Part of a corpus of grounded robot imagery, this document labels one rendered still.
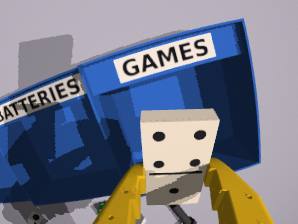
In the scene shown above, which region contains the black hex-head bolt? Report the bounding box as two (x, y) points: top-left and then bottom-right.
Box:
(170, 205), (197, 224)

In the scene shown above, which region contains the grey hex bolt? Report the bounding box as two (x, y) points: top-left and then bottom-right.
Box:
(135, 214), (146, 224)

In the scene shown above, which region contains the green die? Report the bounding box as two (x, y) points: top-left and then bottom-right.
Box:
(97, 201), (107, 215)

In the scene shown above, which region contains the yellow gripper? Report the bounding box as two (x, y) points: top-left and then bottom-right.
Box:
(92, 158), (274, 224)

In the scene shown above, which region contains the cream domino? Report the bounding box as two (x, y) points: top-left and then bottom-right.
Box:
(140, 109), (220, 205)

